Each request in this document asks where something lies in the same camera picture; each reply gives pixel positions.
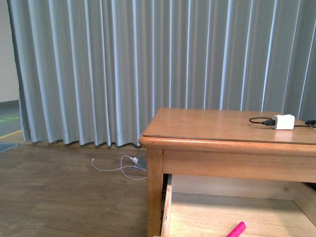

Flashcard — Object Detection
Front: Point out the wooden nightstand cabinet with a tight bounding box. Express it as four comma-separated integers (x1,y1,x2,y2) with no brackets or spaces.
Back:
139,108,316,237

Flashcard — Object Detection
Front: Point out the grey-green pleated curtain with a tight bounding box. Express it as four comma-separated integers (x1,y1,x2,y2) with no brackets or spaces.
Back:
7,0,316,146

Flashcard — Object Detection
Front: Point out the black cable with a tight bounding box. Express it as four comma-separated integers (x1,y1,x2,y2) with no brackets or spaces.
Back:
248,117,316,129

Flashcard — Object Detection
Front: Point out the open floor socket box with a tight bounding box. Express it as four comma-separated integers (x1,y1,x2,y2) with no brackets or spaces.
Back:
131,158,147,171

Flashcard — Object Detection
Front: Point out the white power adapter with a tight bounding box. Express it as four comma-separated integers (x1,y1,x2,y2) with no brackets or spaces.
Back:
272,114,295,130

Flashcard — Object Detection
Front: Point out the wooden drawer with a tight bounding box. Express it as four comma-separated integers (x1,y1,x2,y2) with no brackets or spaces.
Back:
158,174,316,237

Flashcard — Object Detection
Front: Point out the white charging cable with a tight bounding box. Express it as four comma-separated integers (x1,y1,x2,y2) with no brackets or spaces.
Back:
90,155,148,181

